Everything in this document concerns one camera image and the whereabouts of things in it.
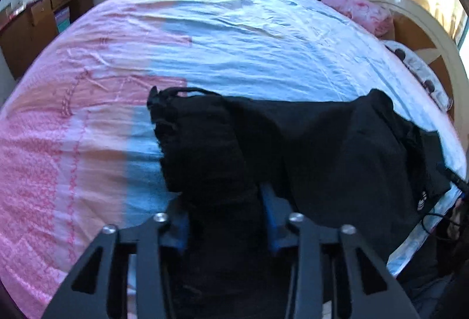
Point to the person's right hand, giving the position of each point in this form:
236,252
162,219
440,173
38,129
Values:
460,222

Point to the cream wooden bed headboard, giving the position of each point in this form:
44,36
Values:
436,33

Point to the person's dark clothing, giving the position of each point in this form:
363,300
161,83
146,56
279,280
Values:
432,286

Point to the grey patterned pillow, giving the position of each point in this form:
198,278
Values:
417,68

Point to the pink floral folded quilt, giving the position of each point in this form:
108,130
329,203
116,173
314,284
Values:
359,9

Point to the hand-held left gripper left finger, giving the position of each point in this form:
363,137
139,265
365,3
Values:
179,231

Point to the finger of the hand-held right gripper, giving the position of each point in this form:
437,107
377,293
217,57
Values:
452,176

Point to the brown wooden desk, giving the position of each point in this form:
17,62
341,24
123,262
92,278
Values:
22,37

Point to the pink blue dotted bedsheet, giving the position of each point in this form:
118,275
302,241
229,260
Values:
256,48

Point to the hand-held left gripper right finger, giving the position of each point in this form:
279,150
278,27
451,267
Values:
273,223

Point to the black pants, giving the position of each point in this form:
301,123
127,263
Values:
220,158

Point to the black printed garment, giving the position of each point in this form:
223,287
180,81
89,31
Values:
428,172

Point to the teal storage box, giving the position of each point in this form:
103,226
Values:
62,19

